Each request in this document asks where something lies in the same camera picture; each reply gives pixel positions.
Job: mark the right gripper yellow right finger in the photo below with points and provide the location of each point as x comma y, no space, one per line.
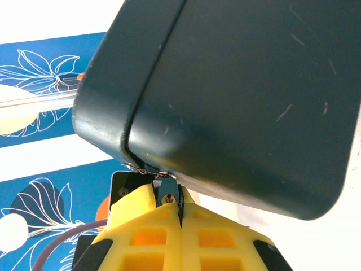
189,240

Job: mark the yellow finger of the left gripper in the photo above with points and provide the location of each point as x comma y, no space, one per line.
135,203

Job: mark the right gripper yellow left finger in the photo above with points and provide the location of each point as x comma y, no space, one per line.
172,240

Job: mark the starry night painted tin box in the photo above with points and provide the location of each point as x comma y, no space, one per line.
239,98

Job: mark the small blue padlock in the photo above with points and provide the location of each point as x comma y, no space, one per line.
166,187

